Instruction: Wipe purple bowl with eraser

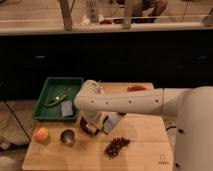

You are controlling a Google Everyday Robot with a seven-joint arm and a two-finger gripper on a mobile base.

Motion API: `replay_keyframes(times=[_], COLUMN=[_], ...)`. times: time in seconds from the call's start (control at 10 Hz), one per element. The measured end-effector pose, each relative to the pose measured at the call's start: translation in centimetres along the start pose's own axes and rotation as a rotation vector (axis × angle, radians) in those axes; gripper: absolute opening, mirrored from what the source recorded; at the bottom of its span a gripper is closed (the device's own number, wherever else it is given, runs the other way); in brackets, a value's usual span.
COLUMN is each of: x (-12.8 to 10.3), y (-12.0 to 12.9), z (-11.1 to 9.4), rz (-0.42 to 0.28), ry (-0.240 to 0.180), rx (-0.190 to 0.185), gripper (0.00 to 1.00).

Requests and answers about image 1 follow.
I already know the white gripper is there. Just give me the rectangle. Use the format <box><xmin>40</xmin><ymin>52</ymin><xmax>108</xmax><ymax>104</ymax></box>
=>
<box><xmin>82</xmin><ymin>111</ymin><xmax>101</xmax><ymax>128</ymax></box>

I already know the dark purple bowl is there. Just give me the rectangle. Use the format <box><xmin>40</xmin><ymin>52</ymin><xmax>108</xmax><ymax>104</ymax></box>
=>
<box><xmin>80</xmin><ymin>118</ymin><xmax>99</xmax><ymax>136</ymax></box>

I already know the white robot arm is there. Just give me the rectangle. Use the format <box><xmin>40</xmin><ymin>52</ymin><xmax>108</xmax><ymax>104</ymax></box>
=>
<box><xmin>74</xmin><ymin>80</ymin><xmax>213</xmax><ymax>171</ymax></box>

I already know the grey blue cloth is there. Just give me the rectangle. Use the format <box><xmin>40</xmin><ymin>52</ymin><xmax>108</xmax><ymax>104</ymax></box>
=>
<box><xmin>103</xmin><ymin>114</ymin><xmax>121</xmax><ymax>134</ymax></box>

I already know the blue sponge in tray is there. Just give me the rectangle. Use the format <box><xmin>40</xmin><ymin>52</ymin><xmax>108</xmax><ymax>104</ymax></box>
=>
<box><xmin>61</xmin><ymin>101</ymin><xmax>73</xmax><ymax>117</ymax></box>

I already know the bunch of dark grapes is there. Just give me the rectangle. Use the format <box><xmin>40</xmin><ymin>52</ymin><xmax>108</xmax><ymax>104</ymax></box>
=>
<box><xmin>104</xmin><ymin>137</ymin><xmax>130</xmax><ymax>158</ymax></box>

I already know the small metal cup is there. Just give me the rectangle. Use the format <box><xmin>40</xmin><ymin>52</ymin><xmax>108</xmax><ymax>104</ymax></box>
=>
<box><xmin>60</xmin><ymin>129</ymin><xmax>75</xmax><ymax>146</ymax></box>

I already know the green spoon in tray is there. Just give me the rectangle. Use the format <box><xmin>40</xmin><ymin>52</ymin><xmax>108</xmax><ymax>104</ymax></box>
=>
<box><xmin>45</xmin><ymin>87</ymin><xmax>71</xmax><ymax>108</ymax></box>

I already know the orange red object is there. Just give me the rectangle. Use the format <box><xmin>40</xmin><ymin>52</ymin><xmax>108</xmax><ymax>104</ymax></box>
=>
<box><xmin>127</xmin><ymin>85</ymin><xmax>146</xmax><ymax>92</ymax></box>

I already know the green plastic tray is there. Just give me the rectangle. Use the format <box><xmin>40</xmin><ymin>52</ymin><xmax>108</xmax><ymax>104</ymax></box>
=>
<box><xmin>32</xmin><ymin>77</ymin><xmax>84</xmax><ymax>122</ymax></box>

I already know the wooden board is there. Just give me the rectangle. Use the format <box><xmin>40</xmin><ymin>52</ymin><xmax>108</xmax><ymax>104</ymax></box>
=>
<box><xmin>22</xmin><ymin>83</ymin><xmax>173</xmax><ymax>171</ymax></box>

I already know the orange peach fruit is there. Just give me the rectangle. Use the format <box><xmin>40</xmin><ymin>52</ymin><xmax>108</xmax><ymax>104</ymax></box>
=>
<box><xmin>34</xmin><ymin>127</ymin><xmax>49</xmax><ymax>143</ymax></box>

